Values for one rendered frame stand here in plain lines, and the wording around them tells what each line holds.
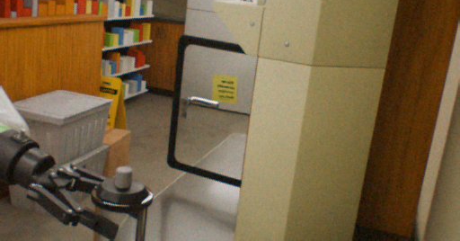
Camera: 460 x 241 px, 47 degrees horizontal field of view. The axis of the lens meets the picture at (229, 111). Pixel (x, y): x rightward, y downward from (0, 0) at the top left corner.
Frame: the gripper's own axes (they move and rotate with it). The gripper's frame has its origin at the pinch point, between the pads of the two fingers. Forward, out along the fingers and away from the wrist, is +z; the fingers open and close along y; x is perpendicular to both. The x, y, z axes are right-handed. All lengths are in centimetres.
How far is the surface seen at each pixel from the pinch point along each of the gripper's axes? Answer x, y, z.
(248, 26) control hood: -36.6, 25.8, 3.4
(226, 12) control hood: -37.5, 25.9, -2.0
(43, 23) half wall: 48, 223, -169
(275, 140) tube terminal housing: -17.2, 25.6, 18.0
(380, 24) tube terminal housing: -47, 37, 27
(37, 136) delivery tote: 99, 181, -125
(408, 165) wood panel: -15, 62, 50
